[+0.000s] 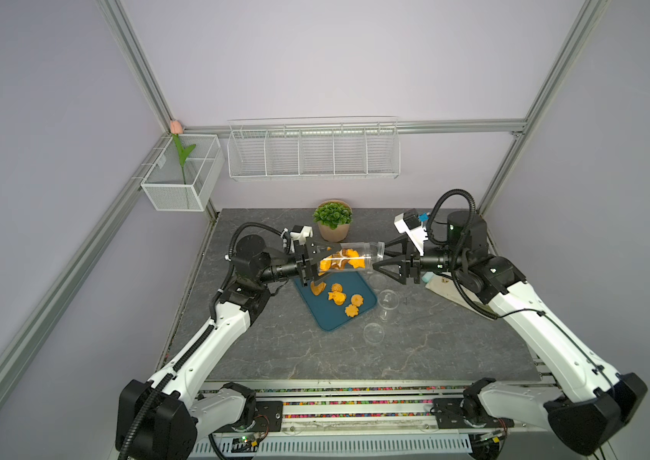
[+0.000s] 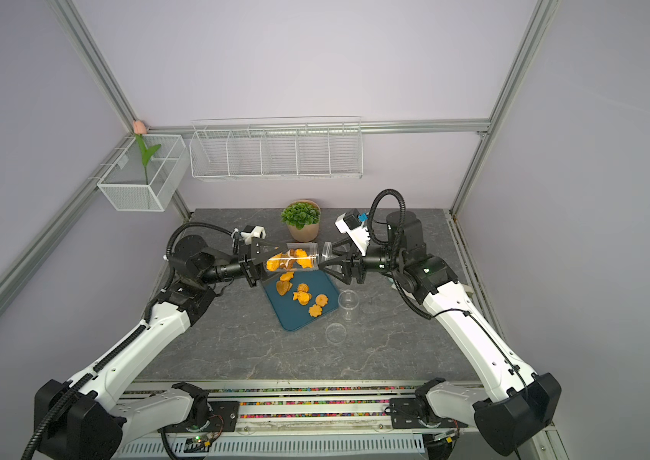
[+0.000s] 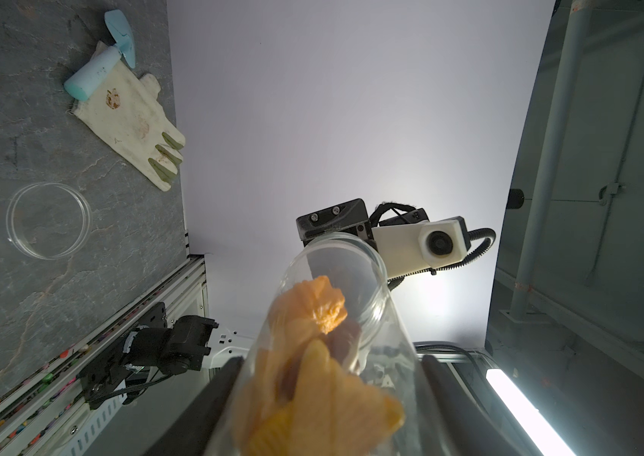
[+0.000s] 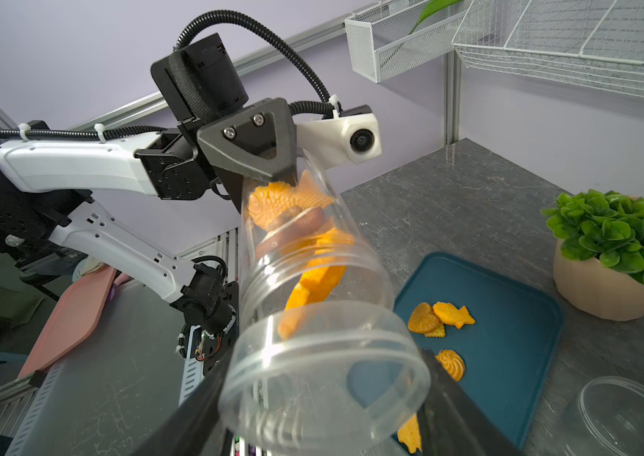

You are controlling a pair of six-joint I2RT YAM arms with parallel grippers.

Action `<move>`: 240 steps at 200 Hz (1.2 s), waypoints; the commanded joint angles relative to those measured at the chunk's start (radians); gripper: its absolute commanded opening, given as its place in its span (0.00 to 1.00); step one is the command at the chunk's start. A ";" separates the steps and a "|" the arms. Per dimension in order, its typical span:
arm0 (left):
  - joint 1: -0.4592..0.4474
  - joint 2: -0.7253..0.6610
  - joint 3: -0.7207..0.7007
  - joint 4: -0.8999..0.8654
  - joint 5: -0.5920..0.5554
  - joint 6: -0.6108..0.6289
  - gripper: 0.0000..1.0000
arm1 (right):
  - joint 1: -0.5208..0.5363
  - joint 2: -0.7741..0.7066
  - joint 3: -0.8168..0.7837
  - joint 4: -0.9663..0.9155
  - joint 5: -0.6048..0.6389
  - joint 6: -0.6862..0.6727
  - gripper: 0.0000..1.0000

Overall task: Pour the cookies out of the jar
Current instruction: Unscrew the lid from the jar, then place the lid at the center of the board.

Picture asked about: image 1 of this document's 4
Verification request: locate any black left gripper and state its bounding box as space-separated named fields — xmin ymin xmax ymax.
xmin=257 ymin=238 xmax=340 ymax=288

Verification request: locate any clear jar lid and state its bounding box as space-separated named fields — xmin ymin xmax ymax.
xmin=368 ymin=272 xmax=388 ymax=292
xmin=363 ymin=323 xmax=385 ymax=345

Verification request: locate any clear cookie jar front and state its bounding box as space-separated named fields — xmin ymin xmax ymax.
xmin=317 ymin=241 xmax=385 ymax=274

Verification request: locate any clear cookie jar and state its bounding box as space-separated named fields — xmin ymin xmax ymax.
xmin=378 ymin=289 xmax=402 ymax=322
xmin=317 ymin=241 xmax=385 ymax=274

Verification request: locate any clear cookie jar back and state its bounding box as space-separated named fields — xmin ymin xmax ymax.
xmin=378 ymin=289 xmax=402 ymax=322

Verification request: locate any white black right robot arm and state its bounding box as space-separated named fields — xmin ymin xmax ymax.
xmin=374 ymin=189 xmax=648 ymax=456

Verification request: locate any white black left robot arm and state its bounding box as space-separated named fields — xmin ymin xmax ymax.
xmin=115 ymin=222 xmax=341 ymax=459

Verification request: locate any green plant in pot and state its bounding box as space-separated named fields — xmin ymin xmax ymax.
xmin=313 ymin=200 xmax=353 ymax=243

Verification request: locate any orange heart shaped cookie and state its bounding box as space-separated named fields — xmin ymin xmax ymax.
xmin=311 ymin=282 xmax=327 ymax=296

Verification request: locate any beige gardening glove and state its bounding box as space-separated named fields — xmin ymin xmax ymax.
xmin=426 ymin=274 xmax=492 ymax=318

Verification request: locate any orange fish shaped cookie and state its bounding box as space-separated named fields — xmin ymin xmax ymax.
xmin=329 ymin=291 xmax=347 ymax=306

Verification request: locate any teal plastic tray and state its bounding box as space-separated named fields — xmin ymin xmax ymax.
xmin=295 ymin=272 xmax=378 ymax=332

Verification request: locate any orange round scalloped cookie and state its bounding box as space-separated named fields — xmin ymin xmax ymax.
xmin=351 ymin=294 xmax=364 ymax=307

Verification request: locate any orange flower shaped cookie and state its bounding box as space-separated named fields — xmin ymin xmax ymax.
xmin=345 ymin=304 xmax=359 ymax=317

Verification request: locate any pink artificial tulip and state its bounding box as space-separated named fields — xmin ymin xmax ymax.
xmin=169 ymin=120 xmax=196 ymax=184

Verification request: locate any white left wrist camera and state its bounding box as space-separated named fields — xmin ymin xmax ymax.
xmin=282 ymin=225 xmax=313 ymax=254

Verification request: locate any white wire wall shelf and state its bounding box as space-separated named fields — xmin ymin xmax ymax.
xmin=227 ymin=116 xmax=402 ymax=181

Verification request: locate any white mesh wall basket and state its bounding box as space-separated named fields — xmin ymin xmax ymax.
xmin=141 ymin=134 xmax=224 ymax=212

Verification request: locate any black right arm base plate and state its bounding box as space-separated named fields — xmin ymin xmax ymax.
xmin=429 ymin=397 xmax=515 ymax=429

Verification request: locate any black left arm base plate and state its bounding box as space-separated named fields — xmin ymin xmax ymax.
xmin=217 ymin=400 xmax=284 ymax=433

